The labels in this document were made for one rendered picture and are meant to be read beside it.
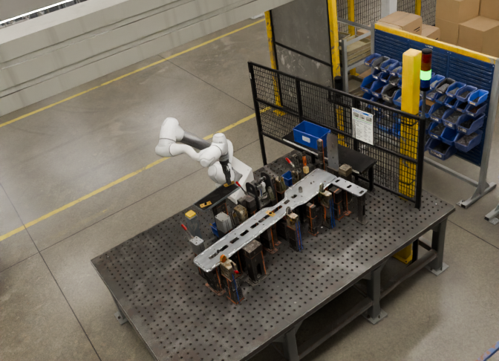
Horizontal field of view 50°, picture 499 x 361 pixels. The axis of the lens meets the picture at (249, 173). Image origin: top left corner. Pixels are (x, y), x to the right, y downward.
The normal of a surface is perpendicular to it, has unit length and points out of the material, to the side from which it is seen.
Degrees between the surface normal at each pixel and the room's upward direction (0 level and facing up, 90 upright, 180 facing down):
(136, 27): 90
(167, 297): 0
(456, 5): 90
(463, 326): 0
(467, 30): 90
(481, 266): 0
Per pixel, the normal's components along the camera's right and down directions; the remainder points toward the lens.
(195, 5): 0.58, 0.41
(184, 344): -0.15, -0.80
